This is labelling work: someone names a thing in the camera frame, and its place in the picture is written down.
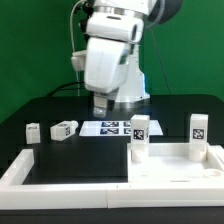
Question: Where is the white cable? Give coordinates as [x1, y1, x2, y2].
[69, 0, 88, 84]

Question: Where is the black cable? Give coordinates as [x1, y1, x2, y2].
[46, 81, 88, 98]

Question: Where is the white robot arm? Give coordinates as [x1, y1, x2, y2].
[84, 0, 183, 117]

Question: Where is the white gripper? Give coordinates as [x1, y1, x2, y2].
[84, 37, 130, 118]

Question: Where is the white U-shaped obstacle fence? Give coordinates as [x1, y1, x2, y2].
[0, 149, 224, 210]

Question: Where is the white marker base plate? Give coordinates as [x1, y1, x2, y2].
[79, 120, 163, 137]

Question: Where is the white square tabletop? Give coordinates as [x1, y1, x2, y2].
[127, 143, 224, 183]

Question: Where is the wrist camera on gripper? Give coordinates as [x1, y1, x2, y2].
[71, 50, 87, 72]

